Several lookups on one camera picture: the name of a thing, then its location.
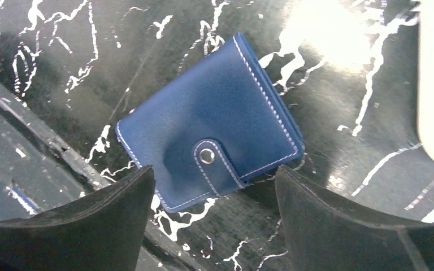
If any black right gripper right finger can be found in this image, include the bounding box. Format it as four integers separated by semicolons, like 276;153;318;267
275;165;434;270

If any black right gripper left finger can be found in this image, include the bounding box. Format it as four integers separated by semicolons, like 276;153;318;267
0;165;155;270

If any blue leather card holder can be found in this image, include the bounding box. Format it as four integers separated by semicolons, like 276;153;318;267
115;33;304;213

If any black marbled table mat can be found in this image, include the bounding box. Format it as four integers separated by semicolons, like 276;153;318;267
0;1;434;270

